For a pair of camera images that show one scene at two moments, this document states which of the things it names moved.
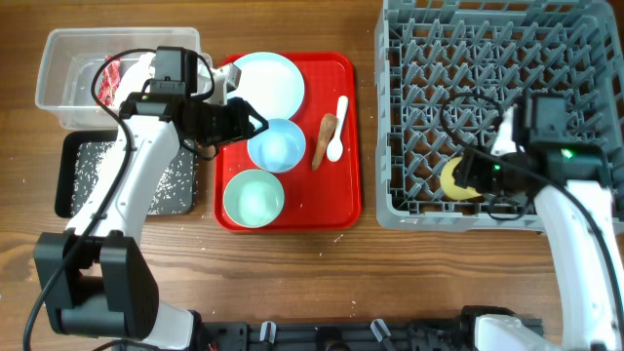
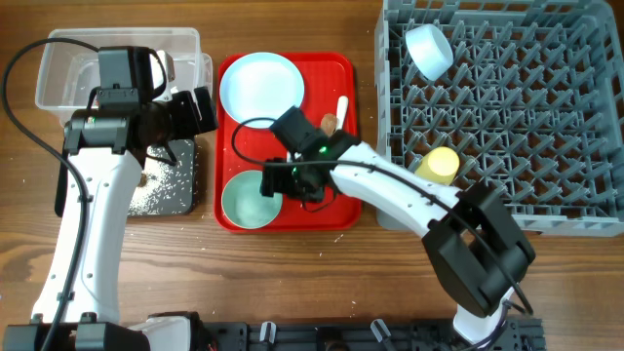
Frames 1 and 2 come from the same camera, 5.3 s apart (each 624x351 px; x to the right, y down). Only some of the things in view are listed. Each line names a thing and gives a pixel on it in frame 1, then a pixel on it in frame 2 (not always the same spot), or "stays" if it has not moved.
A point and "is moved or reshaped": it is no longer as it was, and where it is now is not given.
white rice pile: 175,195 stays
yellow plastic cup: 448,179 is moved or reshaped
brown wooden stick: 328,127 stays
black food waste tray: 82,155 stays
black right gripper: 471,172 to 275,179
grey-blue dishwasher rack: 445,70 stays
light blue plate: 270,84 stays
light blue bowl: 279,148 to 428,51
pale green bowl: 253,198 stays
